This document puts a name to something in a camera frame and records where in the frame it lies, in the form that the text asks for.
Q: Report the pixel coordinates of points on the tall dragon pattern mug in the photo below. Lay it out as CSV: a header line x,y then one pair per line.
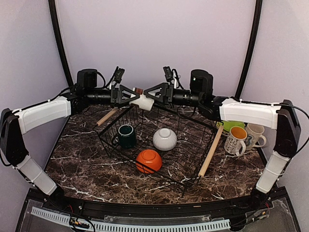
x,y
255,137

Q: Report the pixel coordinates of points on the white slotted cable duct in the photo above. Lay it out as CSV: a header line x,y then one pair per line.
x,y
134,224

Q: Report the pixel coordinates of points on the white leaf pattern mug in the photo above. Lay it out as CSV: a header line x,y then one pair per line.
x,y
235,142

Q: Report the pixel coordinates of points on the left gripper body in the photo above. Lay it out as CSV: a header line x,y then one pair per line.
x,y
114,99

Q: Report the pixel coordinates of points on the black wire dish rack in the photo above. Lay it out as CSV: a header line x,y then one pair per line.
x,y
181,164

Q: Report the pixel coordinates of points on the wooden rack handle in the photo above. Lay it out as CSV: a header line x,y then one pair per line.
x,y
107,116
211,152

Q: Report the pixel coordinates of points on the lime green plate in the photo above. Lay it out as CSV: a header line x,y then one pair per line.
x,y
229,124

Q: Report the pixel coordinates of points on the dark green cup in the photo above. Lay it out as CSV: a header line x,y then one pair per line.
x,y
125,137

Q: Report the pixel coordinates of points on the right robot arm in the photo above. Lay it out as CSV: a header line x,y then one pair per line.
x,y
277,116

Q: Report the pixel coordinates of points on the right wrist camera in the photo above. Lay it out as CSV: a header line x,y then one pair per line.
x,y
172,77

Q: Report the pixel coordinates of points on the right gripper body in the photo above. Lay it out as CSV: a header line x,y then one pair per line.
x,y
169,100

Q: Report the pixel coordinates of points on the orange bowl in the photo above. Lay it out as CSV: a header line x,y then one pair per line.
x,y
148,161

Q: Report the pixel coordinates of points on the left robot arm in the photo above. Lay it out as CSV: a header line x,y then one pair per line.
x,y
14,124

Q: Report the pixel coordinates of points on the white ribbed bowl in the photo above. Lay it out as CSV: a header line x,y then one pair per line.
x,y
164,139

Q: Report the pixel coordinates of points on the right wooden rack handle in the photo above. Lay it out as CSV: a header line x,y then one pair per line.
x,y
211,152

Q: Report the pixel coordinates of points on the black front rail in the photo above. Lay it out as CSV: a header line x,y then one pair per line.
x,y
94,209

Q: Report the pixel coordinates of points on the left wooden rack handle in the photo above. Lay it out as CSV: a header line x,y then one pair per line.
x,y
107,116

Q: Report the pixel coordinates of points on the white brown striped cup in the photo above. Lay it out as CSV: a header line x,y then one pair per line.
x,y
142,102

